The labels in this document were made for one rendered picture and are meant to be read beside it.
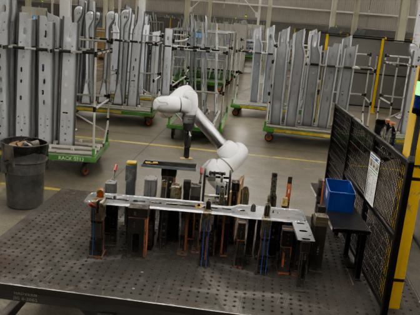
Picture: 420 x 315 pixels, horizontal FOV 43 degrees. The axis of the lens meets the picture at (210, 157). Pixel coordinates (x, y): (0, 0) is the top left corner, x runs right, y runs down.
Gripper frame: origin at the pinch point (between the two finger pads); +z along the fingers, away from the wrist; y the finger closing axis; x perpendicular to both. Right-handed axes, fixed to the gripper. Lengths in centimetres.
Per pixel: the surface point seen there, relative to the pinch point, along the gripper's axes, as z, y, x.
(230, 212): 26, 47, 18
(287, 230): 28, 72, 45
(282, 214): 26, 51, 51
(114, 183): 20, 5, -48
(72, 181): 125, -336, -60
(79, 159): 100, -356, -50
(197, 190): 20.6, 19.0, 4.3
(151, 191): 22.9, 13.5, -25.1
